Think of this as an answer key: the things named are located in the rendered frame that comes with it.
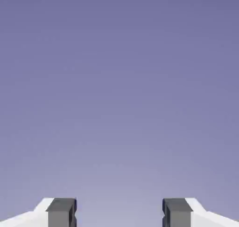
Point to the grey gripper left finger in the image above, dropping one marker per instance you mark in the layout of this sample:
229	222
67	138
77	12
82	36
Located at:
59	214

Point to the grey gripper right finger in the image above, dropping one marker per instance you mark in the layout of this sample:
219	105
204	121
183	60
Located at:
178	214

